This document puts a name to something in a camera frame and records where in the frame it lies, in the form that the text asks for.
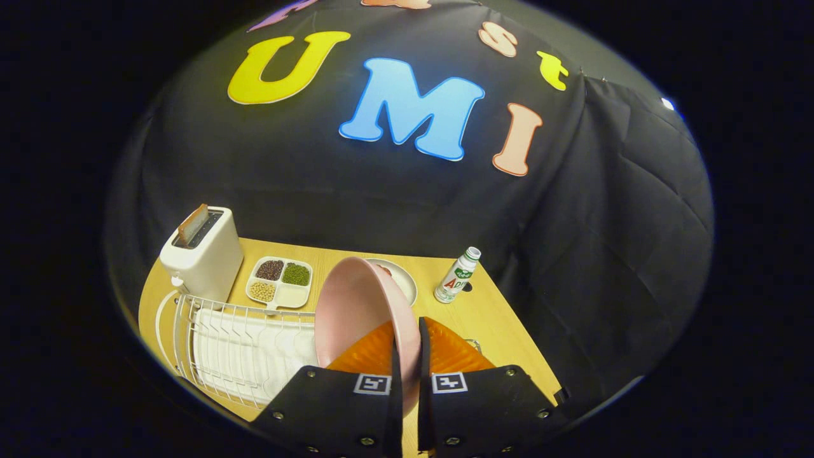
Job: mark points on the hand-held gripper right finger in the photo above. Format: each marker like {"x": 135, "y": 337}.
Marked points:
{"x": 483, "y": 407}

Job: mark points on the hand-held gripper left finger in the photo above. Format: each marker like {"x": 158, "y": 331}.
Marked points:
{"x": 331, "y": 413}

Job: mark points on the pink plate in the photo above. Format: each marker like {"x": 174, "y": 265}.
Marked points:
{"x": 356, "y": 305}

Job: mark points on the white divided dish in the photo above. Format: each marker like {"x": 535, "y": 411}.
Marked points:
{"x": 292, "y": 296}

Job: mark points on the beige plate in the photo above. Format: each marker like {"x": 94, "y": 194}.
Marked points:
{"x": 402, "y": 283}

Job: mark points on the white drip tray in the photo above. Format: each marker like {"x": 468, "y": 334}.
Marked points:
{"x": 248, "y": 356}

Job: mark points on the white green-label drink bottle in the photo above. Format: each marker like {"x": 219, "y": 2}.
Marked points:
{"x": 455, "y": 280}

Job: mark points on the pale yellow beans heap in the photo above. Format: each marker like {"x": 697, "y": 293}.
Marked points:
{"x": 262, "y": 291}

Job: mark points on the green beans heap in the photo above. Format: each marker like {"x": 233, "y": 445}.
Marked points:
{"x": 296, "y": 274}

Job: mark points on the brown beans heap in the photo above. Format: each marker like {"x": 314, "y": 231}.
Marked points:
{"x": 269, "y": 270}

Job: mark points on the white toaster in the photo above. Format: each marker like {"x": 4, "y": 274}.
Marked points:
{"x": 203, "y": 267}

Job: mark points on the toast slice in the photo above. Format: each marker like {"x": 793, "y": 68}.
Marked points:
{"x": 192, "y": 224}

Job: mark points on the black backdrop cloth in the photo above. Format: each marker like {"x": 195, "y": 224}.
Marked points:
{"x": 318, "y": 172}

